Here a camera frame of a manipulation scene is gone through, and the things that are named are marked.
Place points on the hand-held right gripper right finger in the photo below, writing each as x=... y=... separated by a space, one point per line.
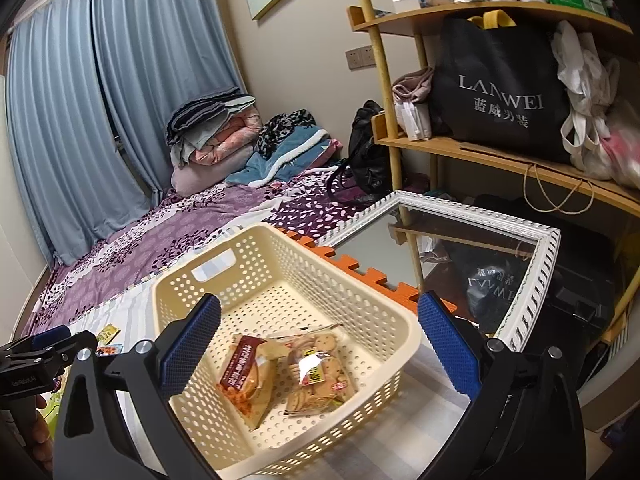
x=450 y=345

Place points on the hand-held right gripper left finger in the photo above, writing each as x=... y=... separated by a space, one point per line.
x=190 y=345

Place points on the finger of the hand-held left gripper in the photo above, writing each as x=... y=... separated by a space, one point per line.
x=50 y=336

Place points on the small green snack packet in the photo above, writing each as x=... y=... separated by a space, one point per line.
x=52 y=402

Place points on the small yellow snack packet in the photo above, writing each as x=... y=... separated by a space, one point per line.
x=108 y=334

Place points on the red-brown snack packet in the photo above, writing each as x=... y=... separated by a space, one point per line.
x=245 y=377

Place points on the cream perforated plastic basket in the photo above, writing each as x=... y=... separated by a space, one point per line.
x=280 y=280

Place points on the clear round cookie packet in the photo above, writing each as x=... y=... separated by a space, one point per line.
x=320 y=370

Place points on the person's left hand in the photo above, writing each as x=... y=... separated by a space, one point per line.
x=42 y=435

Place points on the white framed mirror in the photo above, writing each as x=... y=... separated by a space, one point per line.
x=450 y=245

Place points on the purple floral bedsheet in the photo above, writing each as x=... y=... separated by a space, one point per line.
x=165 y=230

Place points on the orange foam puzzle mat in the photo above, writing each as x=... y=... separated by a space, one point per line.
x=350 y=262

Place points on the lavender pillow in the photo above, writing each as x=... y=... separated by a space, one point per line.
x=205 y=177

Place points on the wooden shelf rack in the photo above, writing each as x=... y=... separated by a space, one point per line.
x=500 y=152

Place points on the blue curtain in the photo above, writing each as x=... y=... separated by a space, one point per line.
x=165 y=45
x=65 y=135

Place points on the grey-green folded cloth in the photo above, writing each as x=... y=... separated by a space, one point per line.
x=197 y=142

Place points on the black leather handbag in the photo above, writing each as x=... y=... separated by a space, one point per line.
x=367 y=155

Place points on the pink folded quilt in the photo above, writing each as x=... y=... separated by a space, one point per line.
x=230 y=137

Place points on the blue fleece blanket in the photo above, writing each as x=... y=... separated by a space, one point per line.
x=290 y=155

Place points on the white folded cloth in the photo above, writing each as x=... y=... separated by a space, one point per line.
x=414 y=120

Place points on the leopard print scarf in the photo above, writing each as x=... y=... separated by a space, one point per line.
x=280 y=130

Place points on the dark striped folded blanket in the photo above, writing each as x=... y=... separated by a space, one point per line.
x=200 y=110

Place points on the black tote bag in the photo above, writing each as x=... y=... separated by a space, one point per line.
x=500 y=95

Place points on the pink plastic bag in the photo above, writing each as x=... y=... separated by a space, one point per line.
x=622 y=150

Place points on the pink folded clothing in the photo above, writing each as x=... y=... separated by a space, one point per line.
x=412 y=85

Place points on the white cloth tote bags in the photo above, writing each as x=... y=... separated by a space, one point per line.
x=585 y=90

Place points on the small white box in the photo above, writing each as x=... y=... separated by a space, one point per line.
x=407 y=5

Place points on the beige wall socket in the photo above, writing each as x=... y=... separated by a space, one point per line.
x=361 y=57

